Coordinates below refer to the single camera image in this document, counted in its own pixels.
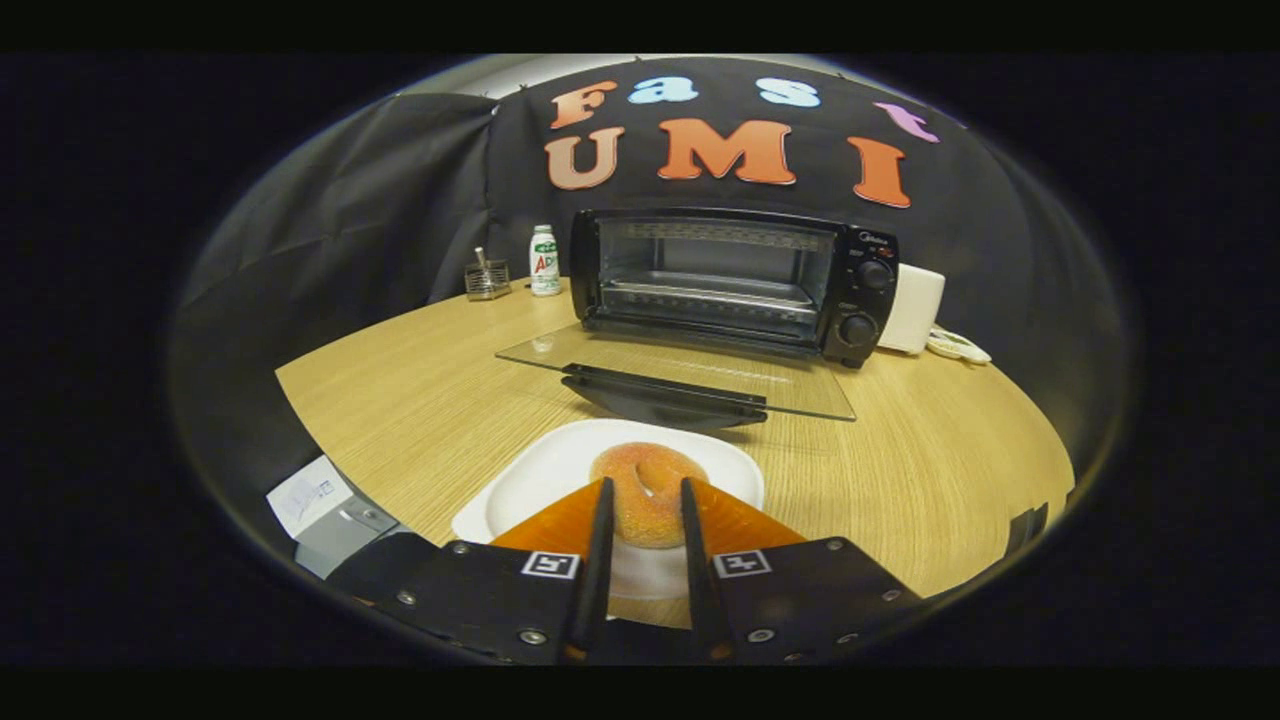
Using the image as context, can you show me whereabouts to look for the white plate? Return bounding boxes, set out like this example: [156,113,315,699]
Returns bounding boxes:
[452,418,766,601]

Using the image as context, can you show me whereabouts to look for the small clear utensil holder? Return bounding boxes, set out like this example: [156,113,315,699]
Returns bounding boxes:
[464,247,513,302]

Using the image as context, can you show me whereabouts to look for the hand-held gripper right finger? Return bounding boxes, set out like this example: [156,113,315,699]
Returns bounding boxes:
[680,477,926,666]

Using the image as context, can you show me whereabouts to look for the round sugared donut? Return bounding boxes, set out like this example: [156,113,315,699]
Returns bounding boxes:
[590,442,711,549]

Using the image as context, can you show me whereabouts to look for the black backdrop cloth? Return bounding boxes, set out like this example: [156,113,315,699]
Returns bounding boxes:
[175,55,1131,481]

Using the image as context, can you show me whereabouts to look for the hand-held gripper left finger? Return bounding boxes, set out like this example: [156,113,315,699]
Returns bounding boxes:
[378,477,616,666]

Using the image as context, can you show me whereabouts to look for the white toaster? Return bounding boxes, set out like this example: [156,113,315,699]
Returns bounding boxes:
[878,263,947,355]

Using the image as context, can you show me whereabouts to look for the grey box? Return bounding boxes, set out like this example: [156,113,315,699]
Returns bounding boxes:
[295,495,406,581]

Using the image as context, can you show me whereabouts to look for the white bottle green label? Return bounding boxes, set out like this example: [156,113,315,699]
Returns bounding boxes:
[528,225,563,297]

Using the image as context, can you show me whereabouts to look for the black toaster oven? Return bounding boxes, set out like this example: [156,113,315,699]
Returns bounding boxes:
[495,207,901,433]

